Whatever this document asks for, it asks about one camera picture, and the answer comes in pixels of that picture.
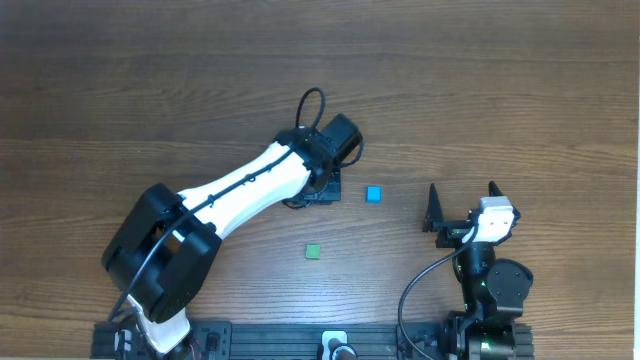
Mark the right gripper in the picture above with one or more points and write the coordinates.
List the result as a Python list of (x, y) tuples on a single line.
[(450, 233)]

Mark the green cube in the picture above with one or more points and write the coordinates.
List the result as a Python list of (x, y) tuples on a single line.
[(313, 251)]

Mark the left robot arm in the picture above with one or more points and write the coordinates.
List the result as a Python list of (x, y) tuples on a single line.
[(260, 182)]

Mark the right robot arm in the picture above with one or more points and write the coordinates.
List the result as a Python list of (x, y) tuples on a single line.
[(492, 285)]

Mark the blue cube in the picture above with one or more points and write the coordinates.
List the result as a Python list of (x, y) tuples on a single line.
[(373, 194)]

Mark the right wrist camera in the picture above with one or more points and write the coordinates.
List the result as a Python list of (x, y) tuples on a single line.
[(494, 219)]

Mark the mounting rail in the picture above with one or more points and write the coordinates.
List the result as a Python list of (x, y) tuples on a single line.
[(280, 342)]

